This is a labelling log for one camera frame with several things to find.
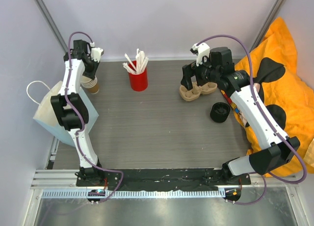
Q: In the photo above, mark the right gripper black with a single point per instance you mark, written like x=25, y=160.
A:
x=188, y=70

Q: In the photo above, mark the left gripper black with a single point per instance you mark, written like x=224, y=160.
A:
x=92, y=74

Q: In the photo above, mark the light blue paper bag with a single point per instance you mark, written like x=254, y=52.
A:
x=45, y=115

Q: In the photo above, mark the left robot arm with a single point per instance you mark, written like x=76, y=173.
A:
x=81, y=60

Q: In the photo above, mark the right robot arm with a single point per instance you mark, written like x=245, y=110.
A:
x=276, y=147

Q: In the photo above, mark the brown paper coffee cup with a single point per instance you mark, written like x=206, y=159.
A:
x=90, y=84

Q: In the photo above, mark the brown pulp cup carrier stack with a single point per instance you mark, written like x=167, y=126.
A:
x=196, y=91

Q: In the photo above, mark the red plastic cup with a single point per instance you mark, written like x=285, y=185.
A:
x=139, y=82

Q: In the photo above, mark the orange cartoon pillow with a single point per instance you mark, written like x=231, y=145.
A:
x=289, y=100

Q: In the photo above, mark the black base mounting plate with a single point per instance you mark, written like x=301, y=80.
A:
x=159, y=180

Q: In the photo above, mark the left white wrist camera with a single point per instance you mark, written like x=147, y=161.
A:
x=96, y=54

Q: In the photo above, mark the left aluminium frame post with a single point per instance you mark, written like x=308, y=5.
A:
x=52, y=25

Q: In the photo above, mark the aluminium frame post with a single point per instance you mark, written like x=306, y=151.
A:
x=275, y=9
x=52, y=25

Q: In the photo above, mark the right aluminium frame post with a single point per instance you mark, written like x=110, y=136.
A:
x=275, y=9

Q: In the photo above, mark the white slotted cable duct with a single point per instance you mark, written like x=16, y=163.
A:
x=97, y=193

